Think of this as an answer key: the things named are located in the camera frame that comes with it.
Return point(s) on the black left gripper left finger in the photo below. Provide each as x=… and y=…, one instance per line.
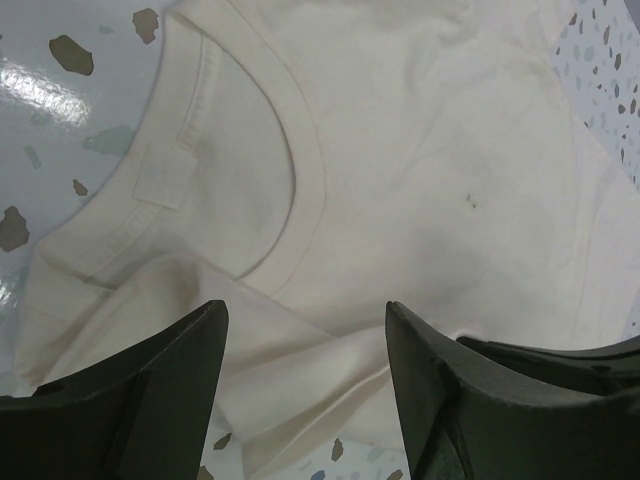
x=142, y=413

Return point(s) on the cream white t shirt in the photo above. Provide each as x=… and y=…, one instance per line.
x=308, y=161

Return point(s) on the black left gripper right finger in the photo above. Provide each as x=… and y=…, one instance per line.
x=471, y=409

